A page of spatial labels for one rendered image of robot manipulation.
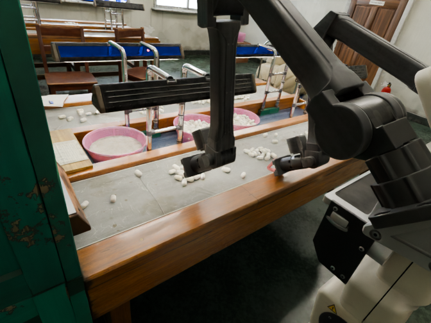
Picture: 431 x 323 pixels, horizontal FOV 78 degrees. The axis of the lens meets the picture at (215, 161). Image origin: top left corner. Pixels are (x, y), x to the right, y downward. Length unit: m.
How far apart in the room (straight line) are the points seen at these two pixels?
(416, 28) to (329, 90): 5.10
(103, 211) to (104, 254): 0.19
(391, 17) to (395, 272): 5.11
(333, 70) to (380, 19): 5.22
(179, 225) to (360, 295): 0.49
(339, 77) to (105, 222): 0.73
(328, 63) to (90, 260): 0.68
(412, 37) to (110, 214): 5.17
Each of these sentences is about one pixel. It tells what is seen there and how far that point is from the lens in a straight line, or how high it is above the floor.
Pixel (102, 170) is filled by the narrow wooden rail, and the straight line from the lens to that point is 1.07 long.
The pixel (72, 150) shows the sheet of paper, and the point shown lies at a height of 0.78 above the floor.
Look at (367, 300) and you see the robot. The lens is 0.70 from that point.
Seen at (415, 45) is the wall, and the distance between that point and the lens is 5.47.
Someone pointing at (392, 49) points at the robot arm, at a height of 1.30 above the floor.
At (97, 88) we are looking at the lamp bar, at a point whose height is 1.10.
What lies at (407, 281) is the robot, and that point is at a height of 0.94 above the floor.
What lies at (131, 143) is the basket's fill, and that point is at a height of 0.74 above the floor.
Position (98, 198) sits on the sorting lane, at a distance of 0.98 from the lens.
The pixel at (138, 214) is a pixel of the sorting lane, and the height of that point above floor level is 0.74.
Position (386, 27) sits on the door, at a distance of 5.59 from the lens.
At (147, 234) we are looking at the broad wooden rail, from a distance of 0.81.
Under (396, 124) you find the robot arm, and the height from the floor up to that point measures 1.26.
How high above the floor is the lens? 1.37
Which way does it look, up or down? 32 degrees down
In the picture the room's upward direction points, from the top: 9 degrees clockwise
